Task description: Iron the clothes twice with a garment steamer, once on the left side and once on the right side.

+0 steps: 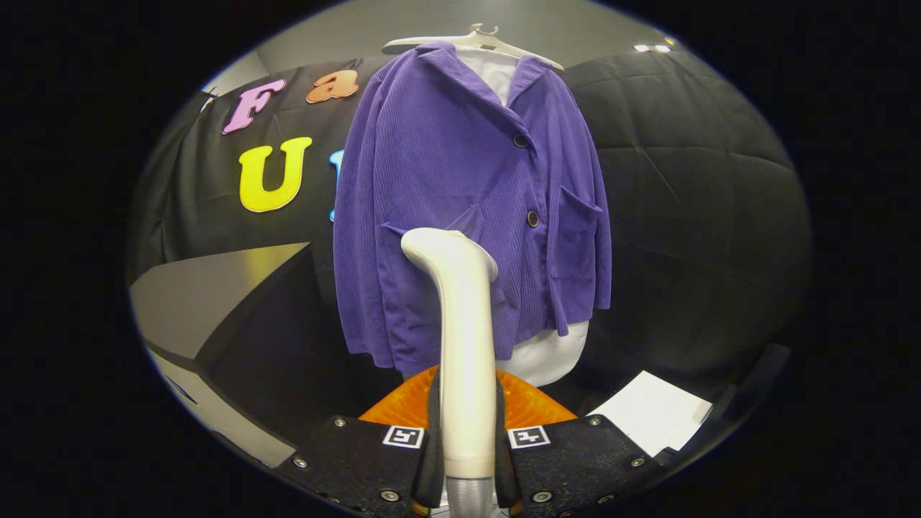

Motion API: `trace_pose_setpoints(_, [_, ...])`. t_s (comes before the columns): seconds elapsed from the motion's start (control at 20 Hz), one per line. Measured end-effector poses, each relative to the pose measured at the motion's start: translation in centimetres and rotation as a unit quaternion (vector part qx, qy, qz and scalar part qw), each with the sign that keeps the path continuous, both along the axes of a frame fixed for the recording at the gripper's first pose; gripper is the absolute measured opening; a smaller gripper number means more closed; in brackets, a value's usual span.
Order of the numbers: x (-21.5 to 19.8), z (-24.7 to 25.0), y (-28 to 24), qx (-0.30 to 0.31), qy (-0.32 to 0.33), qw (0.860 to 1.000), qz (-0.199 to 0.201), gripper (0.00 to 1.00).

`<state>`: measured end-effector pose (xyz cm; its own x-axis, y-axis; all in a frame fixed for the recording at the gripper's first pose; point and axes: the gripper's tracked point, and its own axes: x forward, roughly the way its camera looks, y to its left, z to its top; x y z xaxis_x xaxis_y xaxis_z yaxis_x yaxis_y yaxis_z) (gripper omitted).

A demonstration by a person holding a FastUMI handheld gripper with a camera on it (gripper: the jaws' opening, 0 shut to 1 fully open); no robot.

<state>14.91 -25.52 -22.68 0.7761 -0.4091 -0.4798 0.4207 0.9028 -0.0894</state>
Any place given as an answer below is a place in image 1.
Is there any black backdrop cloth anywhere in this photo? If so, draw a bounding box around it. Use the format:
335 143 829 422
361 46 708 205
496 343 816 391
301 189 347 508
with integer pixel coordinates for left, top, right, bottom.
130 58 382 288

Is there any black quilted side cloth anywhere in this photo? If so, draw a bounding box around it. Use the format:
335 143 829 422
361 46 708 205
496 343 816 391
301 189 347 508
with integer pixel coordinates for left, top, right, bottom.
561 50 814 404

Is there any purple corduroy jacket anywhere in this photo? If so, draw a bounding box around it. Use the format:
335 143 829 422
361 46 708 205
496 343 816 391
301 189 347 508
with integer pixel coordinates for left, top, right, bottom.
332 42 612 376

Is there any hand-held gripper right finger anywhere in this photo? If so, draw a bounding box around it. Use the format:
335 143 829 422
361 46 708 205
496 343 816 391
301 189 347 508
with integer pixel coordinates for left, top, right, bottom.
495 367 666 517

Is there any grey cabinet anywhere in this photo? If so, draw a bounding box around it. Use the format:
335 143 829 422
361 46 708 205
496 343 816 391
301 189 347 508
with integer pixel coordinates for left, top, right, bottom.
130 242 404 468

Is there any white garment steamer nozzle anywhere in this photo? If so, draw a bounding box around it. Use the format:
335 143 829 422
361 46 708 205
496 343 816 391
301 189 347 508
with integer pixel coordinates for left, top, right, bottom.
401 227 499 479

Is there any white sheet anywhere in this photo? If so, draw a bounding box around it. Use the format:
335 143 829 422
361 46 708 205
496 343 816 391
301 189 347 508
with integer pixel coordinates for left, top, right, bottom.
586 371 713 458

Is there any white clothes hanger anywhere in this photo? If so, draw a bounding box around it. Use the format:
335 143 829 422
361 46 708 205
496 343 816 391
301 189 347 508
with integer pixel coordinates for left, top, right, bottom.
381 23 566 71

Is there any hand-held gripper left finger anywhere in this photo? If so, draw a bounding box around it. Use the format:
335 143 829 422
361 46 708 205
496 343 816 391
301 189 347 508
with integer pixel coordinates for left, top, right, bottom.
277 365 445 517

